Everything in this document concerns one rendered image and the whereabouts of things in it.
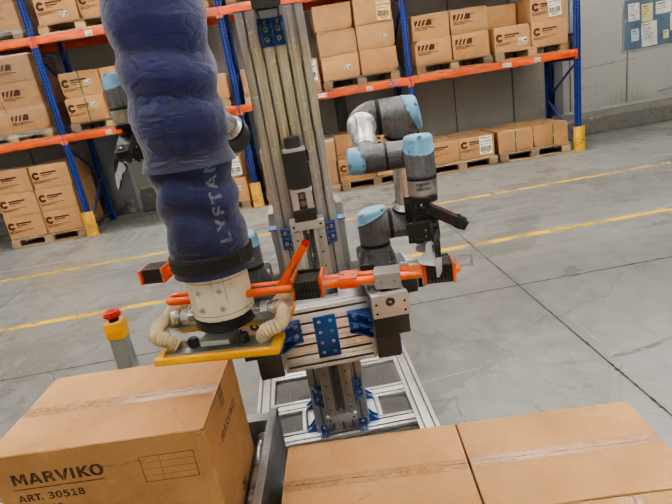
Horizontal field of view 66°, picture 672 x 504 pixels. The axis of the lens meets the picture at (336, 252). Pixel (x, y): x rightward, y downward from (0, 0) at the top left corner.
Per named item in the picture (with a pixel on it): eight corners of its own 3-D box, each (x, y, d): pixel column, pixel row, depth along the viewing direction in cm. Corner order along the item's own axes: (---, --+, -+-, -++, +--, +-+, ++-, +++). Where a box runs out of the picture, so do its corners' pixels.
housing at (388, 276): (375, 290, 138) (373, 275, 137) (375, 281, 145) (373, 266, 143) (402, 287, 137) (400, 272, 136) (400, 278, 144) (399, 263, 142)
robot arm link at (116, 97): (132, 69, 162) (111, 71, 155) (142, 106, 165) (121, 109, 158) (114, 73, 165) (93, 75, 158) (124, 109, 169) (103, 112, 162)
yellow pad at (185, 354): (154, 367, 138) (149, 350, 136) (168, 348, 147) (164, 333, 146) (279, 355, 134) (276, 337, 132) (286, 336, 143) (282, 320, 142)
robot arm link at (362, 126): (340, 101, 178) (344, 146, 135) (372, 96, 177) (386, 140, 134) (345, 134, 183) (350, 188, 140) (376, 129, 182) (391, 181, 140)
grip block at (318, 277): (292, 302, 139) (289, 282, 138) (298, 288, 149) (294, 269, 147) (323, 299, 138) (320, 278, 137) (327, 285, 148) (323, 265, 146)
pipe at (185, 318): (154, 351, 139) (148, 332, 137) (186, 311, 162) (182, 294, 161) (278, 339, 135) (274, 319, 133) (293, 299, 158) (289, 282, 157)
